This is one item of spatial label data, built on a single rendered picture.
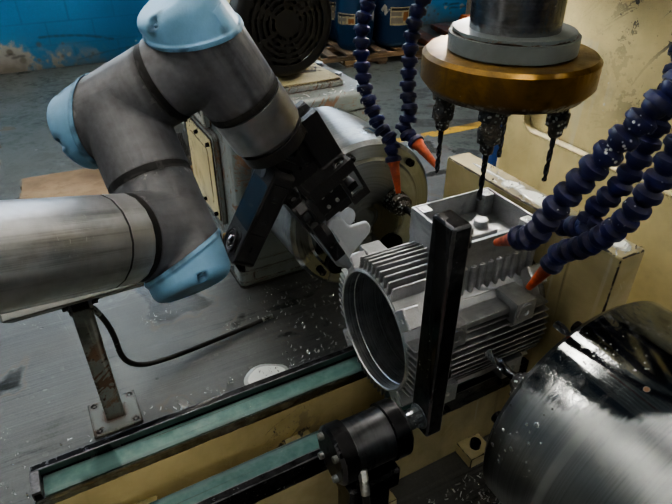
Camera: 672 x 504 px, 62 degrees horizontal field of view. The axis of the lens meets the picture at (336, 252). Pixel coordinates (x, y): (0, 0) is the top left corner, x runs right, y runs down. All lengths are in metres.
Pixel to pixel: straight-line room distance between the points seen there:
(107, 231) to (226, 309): 0.68
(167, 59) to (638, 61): 0.53
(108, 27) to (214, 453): 5.54
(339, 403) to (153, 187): 0.44
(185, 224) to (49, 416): 0.57
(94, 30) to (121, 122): 5.58
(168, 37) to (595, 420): 0.45
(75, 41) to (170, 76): 5.60
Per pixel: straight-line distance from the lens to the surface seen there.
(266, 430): 0.78
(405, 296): 0.64
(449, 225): 0.46
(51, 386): 1.04
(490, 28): 0.60
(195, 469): 0.78
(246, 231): 0.59
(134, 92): 0.52
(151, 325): 1.09
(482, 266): 0.67
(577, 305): 0.73
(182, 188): 0.50
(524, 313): 0.70
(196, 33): 0.49
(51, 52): 6.11
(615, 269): 0.68
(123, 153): 0.51
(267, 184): 0.57
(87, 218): 0.43
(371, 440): 0.57
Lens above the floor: 1.48
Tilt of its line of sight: 34 degrees down
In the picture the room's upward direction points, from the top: straight up
